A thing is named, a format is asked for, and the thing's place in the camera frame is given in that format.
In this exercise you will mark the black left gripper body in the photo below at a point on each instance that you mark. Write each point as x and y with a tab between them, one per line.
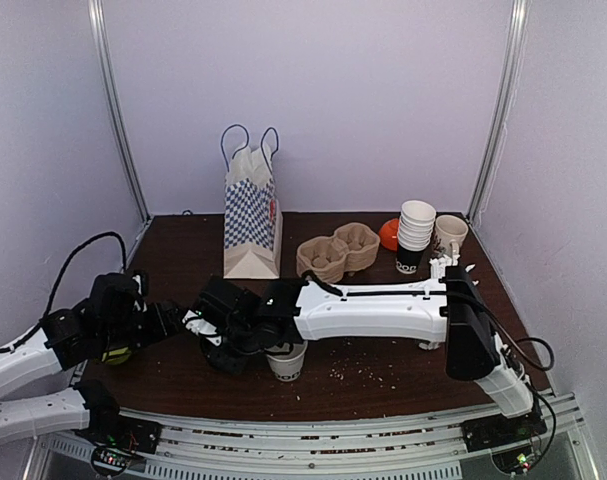
121	333

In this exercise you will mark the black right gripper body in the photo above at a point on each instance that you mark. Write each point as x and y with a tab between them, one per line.
222	351

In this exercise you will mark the stack of black cup lids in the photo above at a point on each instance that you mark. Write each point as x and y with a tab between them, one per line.
221	359

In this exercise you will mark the single white paper cup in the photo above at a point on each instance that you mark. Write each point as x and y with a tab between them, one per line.
286	361

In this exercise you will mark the stack of paper cups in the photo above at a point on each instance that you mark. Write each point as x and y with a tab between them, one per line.
414	234

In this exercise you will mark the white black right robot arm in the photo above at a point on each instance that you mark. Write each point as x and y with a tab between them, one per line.
478	348

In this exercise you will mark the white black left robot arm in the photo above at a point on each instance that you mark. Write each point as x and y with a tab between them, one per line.
60	341

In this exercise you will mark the green bowl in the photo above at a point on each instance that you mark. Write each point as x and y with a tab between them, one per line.
114	357

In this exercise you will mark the blue checkered paper bag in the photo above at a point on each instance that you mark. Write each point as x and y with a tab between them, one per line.
252	214

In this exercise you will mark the brown pulp cup carrier stack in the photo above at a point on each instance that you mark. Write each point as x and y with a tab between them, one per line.
351	248

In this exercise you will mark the orange bowl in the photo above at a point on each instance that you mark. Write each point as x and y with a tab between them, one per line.
388	234

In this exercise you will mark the glass of wrapped straws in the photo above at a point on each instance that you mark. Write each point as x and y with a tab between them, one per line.
440	265

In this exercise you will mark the beige ceramic mug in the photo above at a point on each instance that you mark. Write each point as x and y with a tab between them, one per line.
450	233

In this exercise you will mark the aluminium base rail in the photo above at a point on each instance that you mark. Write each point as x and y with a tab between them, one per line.
422	446

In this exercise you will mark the left aluminium frame post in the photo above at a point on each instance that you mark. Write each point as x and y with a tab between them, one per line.
100	36

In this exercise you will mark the aluminium frame post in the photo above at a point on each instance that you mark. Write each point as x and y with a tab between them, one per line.
504	101
100	36

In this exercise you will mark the right aluminium frame post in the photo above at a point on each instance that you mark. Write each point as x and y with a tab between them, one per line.
504	101

